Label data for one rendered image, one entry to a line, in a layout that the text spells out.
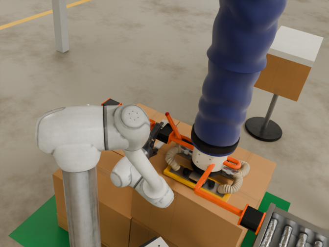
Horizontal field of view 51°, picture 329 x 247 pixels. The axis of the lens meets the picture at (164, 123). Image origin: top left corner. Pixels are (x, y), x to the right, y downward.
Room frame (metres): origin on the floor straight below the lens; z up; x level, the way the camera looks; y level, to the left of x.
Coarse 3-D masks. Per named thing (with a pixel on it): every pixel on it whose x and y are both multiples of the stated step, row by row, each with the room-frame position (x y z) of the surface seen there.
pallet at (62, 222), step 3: (57, 216) 1.44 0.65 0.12; (60, 216) 1.43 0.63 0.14; (60, 219) 1.43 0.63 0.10; (63, 219) 1.41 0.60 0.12; (66, 219) 1.41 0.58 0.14; (60, 222) 1.43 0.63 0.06; (63, 222) 1.42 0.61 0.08; (66, 222) 1.40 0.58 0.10; (60, 225) 1.43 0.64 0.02; (63, 225) 1.42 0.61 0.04; (66, 225) 1.41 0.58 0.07; (63, 228) 1.42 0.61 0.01; (66, 228) 1.41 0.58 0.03; (102, 243) 1.27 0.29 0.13; (105, 243) 1.27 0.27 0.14; (102, 246) 1.32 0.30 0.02; (105, 246) 1.32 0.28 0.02; (108, 246) 1.25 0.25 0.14
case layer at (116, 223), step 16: (112, 160) 1.64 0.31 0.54; (240, 160) 1.82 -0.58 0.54; (256, 160) 1.85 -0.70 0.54; (112, 192) 1.37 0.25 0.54; (128, 192) 1.39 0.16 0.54; (64, 208) 1.41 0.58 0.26; (112, 208) 1.25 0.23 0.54; (128, 208) 1.27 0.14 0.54; (112, 224) 1.24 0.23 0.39; (128, 224) 1.20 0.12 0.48; (112, 240) 1.24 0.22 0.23; (128, 240) 1.19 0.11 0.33; (144, 240) 1.15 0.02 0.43
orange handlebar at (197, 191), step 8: (152, 120) 1.43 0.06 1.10; (184, 136) 1.34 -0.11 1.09; (184, 144) 1.28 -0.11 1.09; (232, 160) 1.22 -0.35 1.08; (208, 168) 1.14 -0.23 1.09; (232, 168) 1.17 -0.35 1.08; (200, 184) 1.03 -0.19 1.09; (200, 192) 0.99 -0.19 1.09; (216, 200) 0.95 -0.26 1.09; (224, 208) 0.93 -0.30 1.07; (232, 208) 0.92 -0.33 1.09
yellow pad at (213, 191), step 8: (168, 168) 1.22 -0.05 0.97; (184, 168) 1.21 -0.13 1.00; (176, 176) 1.17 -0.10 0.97; (184, 176) 1.17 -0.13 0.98; (192, 184) 1.13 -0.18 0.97; (208, 184) 1.14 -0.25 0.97; (216, 184) 1.15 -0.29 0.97; (208, 192) 1.10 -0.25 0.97; (216, 192) 1.10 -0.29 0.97; (224, 200) 1.06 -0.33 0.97
